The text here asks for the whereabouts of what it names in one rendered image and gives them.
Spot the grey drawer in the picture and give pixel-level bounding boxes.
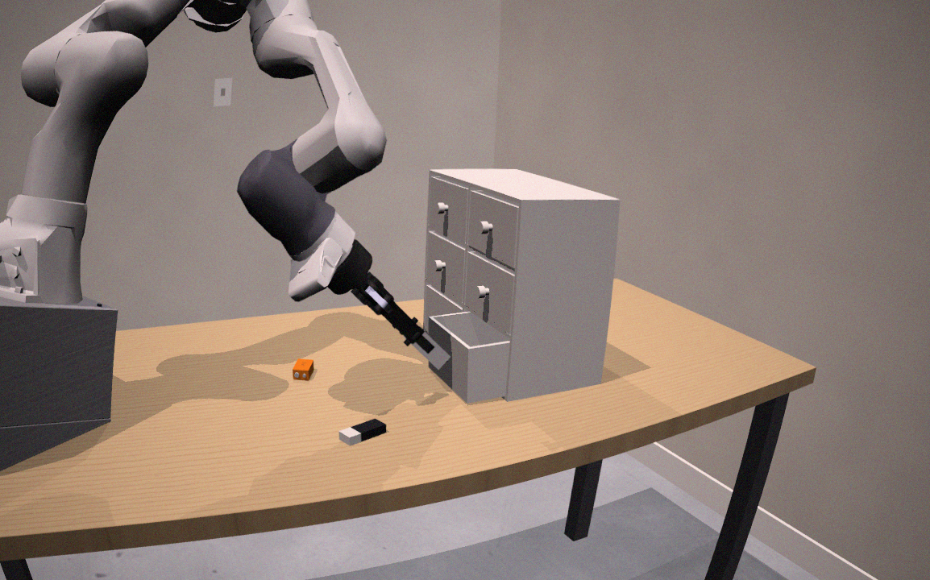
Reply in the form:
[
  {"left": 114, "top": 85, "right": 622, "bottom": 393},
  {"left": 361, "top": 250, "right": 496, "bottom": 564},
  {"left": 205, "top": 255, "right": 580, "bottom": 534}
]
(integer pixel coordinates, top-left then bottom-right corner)
[
  {"left": 429, "top": 312, "right": 510, "bottom": 404},
  {"left": 465, "top": 251, "right": 515, "bottom": 334},
  {"left": 427, "top": 231, "right": 466, "bottom": 303},
  {"left": 429, "top": 176, "right": 469, "bottom": 243},
  {"left": 425, "top": 285, "right": 463, "bottom": 333},
  {"left": 468, "top": 191, "right": 519, "bottom": 268}
]

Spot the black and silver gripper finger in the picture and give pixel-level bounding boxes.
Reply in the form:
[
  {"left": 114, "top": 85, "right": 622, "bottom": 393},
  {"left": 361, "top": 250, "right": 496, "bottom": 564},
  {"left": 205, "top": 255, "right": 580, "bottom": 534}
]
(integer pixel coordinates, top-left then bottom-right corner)
[
  {"left": 351, "top": 272, "right": 418, "bottom": 323},
  {"left": 356, "top": 277, "right": 450, "bottom": 370}
]

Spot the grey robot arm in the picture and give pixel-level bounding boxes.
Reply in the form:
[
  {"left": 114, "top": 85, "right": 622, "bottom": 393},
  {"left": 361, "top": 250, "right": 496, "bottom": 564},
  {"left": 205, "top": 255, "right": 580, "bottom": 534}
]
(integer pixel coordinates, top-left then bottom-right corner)
[{"left": 0, "top": 0, "right": 387, "bottom": 304}]

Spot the white chest of drawers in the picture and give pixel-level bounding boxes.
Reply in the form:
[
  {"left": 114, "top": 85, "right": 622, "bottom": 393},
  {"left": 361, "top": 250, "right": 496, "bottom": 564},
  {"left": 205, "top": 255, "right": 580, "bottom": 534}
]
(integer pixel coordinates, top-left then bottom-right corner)
[{"left": 423, "top": 169, "right": 620, "bottom": 402}]

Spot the orange nine-volt battery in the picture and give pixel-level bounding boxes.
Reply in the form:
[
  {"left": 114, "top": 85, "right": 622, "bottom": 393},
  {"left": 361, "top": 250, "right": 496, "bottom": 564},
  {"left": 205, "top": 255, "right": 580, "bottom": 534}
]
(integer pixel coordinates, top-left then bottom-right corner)
[{"left": 293, "top": 359, "right": 313, "bottom": 381}]

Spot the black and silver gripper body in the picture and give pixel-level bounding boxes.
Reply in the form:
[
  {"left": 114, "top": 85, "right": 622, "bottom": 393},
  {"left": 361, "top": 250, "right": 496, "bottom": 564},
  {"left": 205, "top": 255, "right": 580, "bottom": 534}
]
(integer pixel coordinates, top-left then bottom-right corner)
[{"left": 327, "top": 239, "right": 385, "bottom": 306}]

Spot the black and white eraser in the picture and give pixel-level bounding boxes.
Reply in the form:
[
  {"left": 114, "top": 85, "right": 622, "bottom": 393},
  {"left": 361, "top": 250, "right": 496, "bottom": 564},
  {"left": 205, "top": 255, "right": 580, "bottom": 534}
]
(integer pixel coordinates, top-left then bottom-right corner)
[{"left": 338, "top": 418, "right": 386, "bottom": 445}]

